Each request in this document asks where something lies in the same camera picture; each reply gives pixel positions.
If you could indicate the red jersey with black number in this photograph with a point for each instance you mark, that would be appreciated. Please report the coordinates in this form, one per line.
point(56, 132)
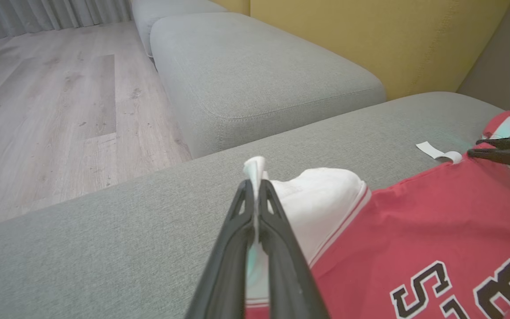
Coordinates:
point(414, 221)

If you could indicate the red shorts with white stripe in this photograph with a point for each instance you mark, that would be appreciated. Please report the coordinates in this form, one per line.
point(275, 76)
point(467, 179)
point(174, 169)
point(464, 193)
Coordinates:
point(494, 128)

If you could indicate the grey sofa cushion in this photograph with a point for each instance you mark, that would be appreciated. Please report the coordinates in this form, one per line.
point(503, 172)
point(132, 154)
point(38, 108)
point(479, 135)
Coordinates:
point(259, 75)
point(166, 9)

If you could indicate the yellow sofa backrest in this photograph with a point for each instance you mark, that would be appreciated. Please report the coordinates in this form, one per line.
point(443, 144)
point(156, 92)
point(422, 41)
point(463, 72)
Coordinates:
point(392, 44)

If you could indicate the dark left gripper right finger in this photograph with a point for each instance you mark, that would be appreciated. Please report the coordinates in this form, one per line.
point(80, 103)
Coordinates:
point(288, 274)

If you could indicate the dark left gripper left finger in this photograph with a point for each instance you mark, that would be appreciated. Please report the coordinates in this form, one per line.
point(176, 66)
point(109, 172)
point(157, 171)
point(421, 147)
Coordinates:
point(228, 266)

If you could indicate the grey fabric sofa seat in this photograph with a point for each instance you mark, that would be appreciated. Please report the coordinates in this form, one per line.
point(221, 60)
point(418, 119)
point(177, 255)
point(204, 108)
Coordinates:
point(104, 248)

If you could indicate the grey curtain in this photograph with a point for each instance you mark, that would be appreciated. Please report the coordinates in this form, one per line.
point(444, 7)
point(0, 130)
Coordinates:
point(38, 15)

